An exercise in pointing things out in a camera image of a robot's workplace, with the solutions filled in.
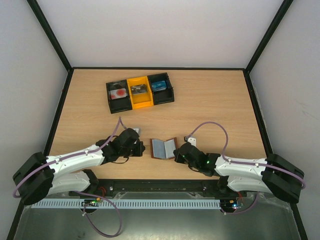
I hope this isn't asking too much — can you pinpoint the brown leather card holder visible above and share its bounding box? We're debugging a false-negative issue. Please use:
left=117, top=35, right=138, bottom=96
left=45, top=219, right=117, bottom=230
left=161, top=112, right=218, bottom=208
left=150, top=137, right=178, bottom=160

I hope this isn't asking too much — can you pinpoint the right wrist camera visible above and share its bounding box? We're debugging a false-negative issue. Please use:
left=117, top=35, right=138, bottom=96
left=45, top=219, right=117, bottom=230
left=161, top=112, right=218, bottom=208
left=184, top=136, right=197, bottom=147

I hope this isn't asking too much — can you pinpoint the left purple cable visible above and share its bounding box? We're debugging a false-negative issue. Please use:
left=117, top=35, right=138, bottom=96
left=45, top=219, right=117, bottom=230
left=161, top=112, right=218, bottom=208
left=12, top=116, right=123, bottom=237

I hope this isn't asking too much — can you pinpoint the red white card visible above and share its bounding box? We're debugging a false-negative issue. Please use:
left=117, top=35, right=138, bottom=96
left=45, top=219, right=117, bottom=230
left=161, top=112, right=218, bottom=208
left=109, top=88, right=128, bottom=100

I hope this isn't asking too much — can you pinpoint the black bin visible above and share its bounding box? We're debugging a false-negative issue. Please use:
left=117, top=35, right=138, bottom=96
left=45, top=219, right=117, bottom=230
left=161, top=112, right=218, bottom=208
left=147, top=72, right=175, bottom=105
left=105, top=79, right=133, bottom=114

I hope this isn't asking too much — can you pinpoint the white slotted cable duct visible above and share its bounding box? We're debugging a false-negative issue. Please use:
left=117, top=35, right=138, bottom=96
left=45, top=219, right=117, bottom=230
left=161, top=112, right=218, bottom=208
left=31, top=198, right=221, bottom=210

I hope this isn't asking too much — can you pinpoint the blue card in bin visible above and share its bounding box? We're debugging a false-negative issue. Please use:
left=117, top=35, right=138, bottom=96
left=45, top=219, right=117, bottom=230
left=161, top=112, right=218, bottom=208
left=151, top=80, right=167, bottom=92

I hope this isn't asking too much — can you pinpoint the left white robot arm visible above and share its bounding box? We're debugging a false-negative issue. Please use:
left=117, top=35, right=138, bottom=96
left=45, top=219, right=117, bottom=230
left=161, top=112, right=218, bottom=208
left=12, top=128, right=145, bottom=206

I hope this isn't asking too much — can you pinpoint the black enclosure frame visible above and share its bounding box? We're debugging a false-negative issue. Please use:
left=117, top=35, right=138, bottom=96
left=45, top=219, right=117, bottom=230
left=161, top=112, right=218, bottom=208
left=4, top=0, right=308, bottom=240

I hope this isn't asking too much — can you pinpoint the purple cable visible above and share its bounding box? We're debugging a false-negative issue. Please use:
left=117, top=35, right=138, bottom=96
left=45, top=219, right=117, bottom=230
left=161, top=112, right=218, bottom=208
left=188, top=121, right=307, bottom=216
left=12, top=116, right=123, bottom=237

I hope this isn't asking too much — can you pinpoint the black grey card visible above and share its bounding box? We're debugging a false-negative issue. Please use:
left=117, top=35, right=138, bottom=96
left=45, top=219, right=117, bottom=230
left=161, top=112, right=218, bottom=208
left=130, top=84, right=148, bottom=95

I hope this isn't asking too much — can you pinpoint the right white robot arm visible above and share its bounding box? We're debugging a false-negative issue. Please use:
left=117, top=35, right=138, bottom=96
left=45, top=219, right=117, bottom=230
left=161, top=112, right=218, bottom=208
left=173, top=142, right=305, bottom=204

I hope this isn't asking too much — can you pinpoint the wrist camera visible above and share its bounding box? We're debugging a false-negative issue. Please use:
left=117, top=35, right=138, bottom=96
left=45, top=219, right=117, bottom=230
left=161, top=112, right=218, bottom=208
left=133, top=127, right=142, bottom=137
left=184, top=136, right=197, bottom=147

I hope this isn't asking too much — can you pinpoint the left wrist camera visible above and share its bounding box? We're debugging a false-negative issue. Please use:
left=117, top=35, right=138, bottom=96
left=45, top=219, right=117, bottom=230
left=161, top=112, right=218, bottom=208
left=133, top=127, right=142, bottom=137

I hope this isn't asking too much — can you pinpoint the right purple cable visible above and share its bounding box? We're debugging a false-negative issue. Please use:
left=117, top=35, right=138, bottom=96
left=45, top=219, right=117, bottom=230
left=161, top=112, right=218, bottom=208
left=188, top=121, right=307, bottom=216

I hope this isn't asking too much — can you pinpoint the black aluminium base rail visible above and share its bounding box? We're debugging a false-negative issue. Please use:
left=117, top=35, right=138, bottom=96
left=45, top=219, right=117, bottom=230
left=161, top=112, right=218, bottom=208
left=67, top=178, right=291, bottom=198

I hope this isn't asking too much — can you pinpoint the right black bin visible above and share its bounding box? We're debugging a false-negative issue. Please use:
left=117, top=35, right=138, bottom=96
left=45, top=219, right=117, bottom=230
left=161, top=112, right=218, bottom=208
left=147, top=72, right=175, bottom=105

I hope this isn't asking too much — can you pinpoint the yellow middle bin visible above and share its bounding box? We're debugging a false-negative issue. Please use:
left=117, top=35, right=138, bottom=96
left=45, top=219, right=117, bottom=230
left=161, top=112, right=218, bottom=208
left=126, top=76, right=154, bottom=110

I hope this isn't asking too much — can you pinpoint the left black bin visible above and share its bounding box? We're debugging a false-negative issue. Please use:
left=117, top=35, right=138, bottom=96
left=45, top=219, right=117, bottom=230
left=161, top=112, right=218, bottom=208
left=105, top=79, right=133, bottom=114

